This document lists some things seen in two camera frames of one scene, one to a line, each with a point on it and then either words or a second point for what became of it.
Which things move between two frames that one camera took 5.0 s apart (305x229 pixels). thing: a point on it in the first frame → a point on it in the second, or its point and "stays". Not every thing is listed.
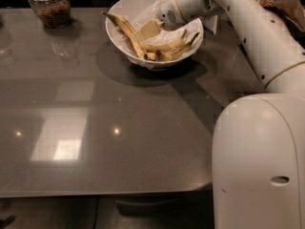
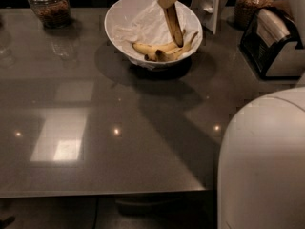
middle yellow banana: (166, 48) stays
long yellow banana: (129, 29) → (172, 18)
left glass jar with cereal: (51, 5) stays
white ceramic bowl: (136, 34) stays
